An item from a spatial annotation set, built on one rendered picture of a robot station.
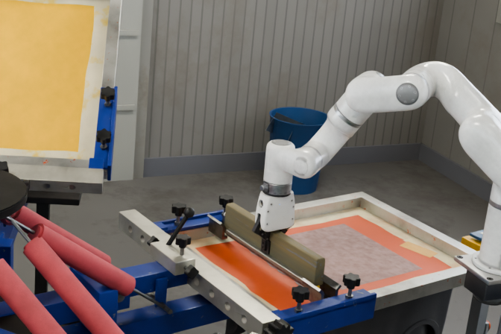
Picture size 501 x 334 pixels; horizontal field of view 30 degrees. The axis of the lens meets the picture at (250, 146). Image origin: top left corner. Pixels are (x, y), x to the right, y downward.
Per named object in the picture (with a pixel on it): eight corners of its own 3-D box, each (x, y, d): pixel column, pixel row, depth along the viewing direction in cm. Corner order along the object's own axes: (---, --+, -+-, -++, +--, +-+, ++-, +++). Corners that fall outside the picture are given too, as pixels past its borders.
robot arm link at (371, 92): (446, 80, 223) (433, 93, 209) (390, 142, 232) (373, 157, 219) (396, 35, 225) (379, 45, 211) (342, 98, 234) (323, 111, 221)
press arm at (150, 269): (174, 274, 237) (176, 256, 235) (187, 284, 232) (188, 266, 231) (113, 288, 227) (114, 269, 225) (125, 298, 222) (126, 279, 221)
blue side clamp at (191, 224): (237, 227, 281) (239, 206, 279) (247, 234, 277) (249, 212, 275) (150, 244, 264) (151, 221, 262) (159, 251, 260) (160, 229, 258)
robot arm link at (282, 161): (328, 145, 239) (315, 156, 230) (323, 185, 242) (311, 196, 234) (273, 134, 244) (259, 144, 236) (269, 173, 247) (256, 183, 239)
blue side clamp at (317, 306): (360, 309, 239) (364, 285, 237) (373, 317, 235) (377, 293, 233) (265, 335, 222) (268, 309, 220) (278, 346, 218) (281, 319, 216)
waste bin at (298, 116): (306, 173, 611) (314, 100, 595) (335, 195, 577) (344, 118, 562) (245, 177, 593) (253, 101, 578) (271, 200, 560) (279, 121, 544)
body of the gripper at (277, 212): (269, 194, 237) (265, 235, 241) (301, 188, 243) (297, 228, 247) (253, 185, 243) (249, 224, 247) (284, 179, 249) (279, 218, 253)
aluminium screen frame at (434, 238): (360, 201, 307) (361, 191, 306) (498, 275, 263) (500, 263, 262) (151, 242, 263) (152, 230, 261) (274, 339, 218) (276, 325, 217)
